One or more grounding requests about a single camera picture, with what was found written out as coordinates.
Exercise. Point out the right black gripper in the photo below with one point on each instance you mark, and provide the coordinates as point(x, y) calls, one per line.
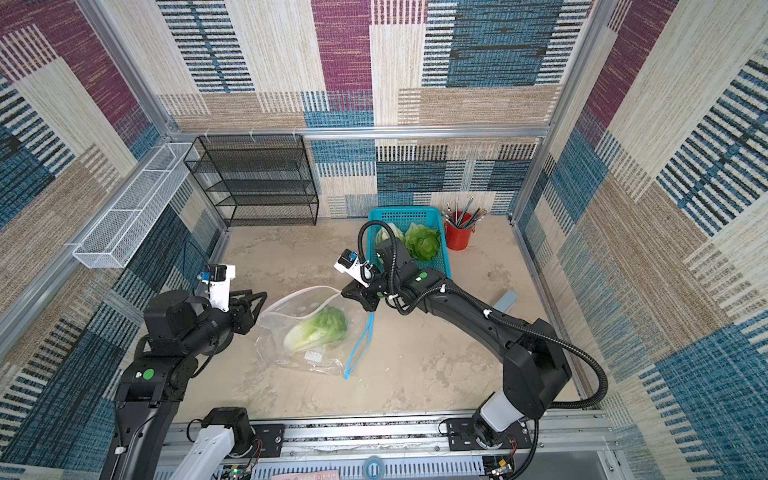
point(365, 291)

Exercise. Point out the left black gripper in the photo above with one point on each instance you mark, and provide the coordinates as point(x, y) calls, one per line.
point(241, 311)

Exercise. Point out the pink-zip dotted bag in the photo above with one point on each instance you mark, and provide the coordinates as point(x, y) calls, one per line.
point(305, 302)

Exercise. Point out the chinese cabbage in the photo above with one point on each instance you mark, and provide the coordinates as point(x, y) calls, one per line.
point(422, 242)
point(383, 233)

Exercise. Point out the blue-zip clear bag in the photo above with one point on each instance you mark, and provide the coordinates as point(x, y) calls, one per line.
point(335, 359)

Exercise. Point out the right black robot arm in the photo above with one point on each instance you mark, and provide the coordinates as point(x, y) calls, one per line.
point(533, 357)

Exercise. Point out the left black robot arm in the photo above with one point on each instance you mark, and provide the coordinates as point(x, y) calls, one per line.
point(182, 327)

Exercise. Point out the teal plastic basket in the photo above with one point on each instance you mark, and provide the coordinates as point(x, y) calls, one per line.
point(402, 217)

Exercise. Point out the red pen cup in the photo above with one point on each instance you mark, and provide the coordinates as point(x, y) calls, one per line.
point(457, 237)

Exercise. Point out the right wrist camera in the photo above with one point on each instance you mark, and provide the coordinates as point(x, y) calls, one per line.
point(350, 263)

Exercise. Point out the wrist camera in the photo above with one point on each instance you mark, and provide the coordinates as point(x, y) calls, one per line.
point(350, 263)
point(217, 279)

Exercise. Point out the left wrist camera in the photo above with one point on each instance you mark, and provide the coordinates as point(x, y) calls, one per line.
point(217, 279)

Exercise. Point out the black wire shelf rack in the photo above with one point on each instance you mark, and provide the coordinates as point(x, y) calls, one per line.
point(255, 180)

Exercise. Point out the white wire mesh tray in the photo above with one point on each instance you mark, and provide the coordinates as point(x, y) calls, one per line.
point(116, 237)

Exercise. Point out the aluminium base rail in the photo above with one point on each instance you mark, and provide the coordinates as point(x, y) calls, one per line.
point(564, 444)

